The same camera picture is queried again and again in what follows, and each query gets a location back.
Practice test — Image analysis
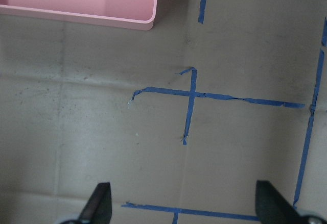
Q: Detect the pink plastic box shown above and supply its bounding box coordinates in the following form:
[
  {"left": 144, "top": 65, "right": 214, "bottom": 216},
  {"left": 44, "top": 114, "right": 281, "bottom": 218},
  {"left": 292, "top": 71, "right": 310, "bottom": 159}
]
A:
[{"left": 1, "top": 0, "right": 157, "bottom": 31}]

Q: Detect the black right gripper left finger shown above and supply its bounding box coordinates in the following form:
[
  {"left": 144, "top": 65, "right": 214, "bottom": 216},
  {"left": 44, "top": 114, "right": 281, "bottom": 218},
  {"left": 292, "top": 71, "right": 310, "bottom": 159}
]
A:
[{"left": 57, "top": 182, "right": 113, "bottom": 224}]

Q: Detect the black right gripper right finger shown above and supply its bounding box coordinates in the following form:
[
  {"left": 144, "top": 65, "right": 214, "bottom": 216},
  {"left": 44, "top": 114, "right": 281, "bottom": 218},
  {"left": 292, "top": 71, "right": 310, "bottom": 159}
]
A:
[{"left": 255, "top": 180, "right": 326, "bottom": 224}]

